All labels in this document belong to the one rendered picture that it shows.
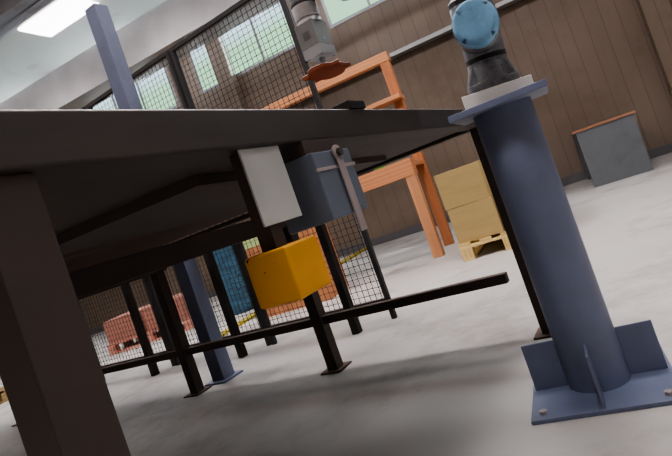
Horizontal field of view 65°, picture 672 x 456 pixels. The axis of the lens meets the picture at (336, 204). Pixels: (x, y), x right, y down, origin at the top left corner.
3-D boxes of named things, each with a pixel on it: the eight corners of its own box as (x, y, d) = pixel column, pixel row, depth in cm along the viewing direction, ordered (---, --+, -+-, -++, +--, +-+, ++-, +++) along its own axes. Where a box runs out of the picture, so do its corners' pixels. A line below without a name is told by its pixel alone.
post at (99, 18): (243, 371, 325) (115, 3, 329) (225, 383, 310) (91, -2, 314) (224, 374, 334) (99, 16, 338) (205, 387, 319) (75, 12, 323)
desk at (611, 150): (639, 163, 712) (621, 114, 714) (656, 168, 592) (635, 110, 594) (585, 180, 739) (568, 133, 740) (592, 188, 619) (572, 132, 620)
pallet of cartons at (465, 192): (578, 208, 502) (552, 135, 503) (563, 236, 393) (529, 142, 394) (488, 234, 547) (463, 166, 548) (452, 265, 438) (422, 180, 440)
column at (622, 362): (660, 346, 164) (564, 81, 166) (690, 402, 129) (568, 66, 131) (535, 369, 179) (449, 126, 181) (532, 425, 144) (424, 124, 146)
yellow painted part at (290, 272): (333, 282, 83) (283, 139, 83) (302, 300, 75) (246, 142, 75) (293, 293, 87) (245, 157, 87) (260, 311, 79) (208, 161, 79)
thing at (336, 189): (381, 222, 100) (349, 131, 100) (347, 238, 88) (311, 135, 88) (333, 238, 106) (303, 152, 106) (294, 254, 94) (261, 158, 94)
